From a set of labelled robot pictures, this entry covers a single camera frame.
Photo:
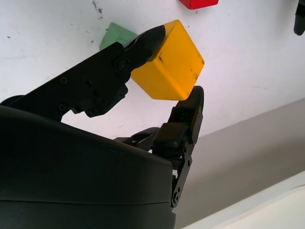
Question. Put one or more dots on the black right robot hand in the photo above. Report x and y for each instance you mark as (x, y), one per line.
(71, 179)

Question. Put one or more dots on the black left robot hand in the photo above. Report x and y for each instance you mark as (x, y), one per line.
(299, 21)

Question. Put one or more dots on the yellow cube block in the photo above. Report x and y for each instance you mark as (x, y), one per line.
(174, 62)

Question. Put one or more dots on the green cube block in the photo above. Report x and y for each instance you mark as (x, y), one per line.
(114, 35)

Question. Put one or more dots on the red cube block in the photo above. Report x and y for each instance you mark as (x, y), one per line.
(197, 3)

